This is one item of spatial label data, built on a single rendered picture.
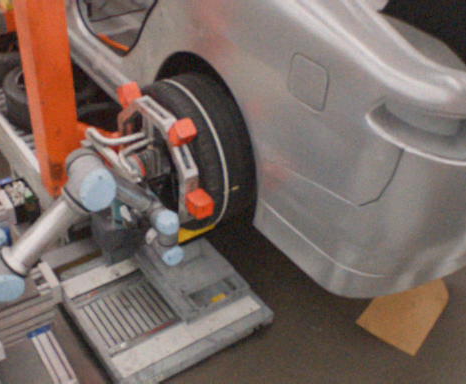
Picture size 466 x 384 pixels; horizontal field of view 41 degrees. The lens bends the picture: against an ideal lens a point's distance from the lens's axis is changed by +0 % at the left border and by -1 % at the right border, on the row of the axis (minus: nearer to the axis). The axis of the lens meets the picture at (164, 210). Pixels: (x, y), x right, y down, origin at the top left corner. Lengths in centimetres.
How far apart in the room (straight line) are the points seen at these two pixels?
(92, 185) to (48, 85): 94
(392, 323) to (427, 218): 136
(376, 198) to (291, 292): 143
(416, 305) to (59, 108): 202
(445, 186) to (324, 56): 51
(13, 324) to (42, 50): 109
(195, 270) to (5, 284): 131
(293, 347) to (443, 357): 70
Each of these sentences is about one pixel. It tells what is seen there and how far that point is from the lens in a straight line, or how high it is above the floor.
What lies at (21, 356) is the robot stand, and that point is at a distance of 279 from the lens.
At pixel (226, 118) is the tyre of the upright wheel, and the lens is 245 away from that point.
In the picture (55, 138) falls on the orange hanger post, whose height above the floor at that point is 87.
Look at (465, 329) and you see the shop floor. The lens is 341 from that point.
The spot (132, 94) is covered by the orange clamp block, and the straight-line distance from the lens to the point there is 264.
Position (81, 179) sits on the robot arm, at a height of 129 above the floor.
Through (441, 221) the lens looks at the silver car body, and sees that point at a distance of 203.
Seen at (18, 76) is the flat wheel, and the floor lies 50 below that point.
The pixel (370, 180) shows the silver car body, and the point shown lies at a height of 128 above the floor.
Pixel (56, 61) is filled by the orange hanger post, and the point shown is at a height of 123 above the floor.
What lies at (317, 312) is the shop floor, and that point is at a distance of 324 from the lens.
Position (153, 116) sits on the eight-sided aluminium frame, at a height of 112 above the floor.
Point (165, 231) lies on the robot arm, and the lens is 212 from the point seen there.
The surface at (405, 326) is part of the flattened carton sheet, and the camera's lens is 330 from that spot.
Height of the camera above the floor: 240
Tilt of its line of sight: 40 degrees down
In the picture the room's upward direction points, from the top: straight up
